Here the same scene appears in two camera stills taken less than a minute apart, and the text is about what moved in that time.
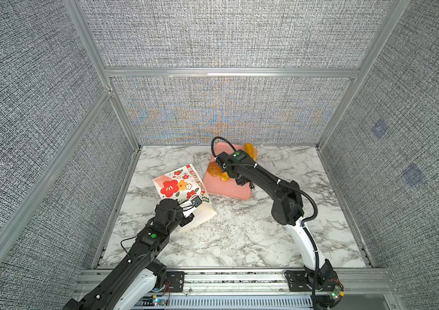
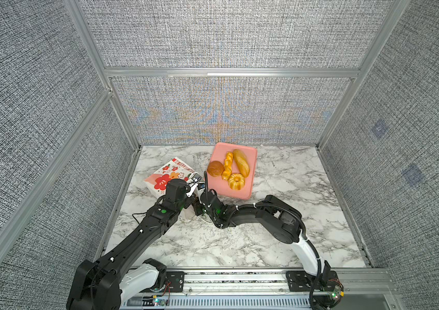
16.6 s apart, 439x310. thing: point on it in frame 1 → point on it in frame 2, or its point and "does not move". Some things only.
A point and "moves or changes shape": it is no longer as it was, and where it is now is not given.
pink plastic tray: x=228 y=188 does not move
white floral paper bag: x=184 y=186 moves or changes shape
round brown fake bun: x=214 y=169 does not move
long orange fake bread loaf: x=250 y=150 moves or changes shape
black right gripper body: x=239 y=180 → x=199 y=209
